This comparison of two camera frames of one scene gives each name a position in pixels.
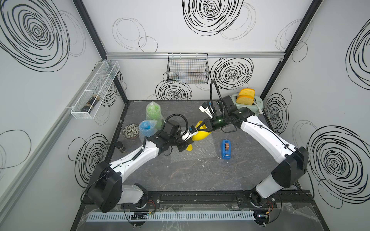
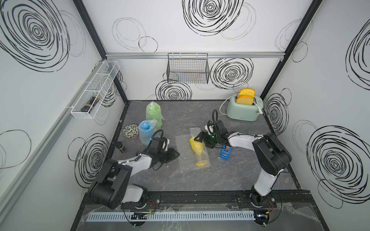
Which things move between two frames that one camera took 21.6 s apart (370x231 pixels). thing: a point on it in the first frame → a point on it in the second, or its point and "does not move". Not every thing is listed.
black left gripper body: [174, 141] → [164, 156]
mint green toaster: [253, 107] does not move
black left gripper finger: [182, 146] → [174, 154]
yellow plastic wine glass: [200, 135] → [198, 147]
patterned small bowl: [131, 131] does not move
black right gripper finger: [208, 123] → [201, 136]
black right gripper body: [218, 121] → [211, 140]
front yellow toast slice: [245, 99] does not move
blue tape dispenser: [226, 149] does not move
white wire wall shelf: [91, 99] does not move
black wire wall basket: [189, 68] does not move
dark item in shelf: [87, 106] does not move
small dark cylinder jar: [120, 146] does not move
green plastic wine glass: [153, 112] does not move
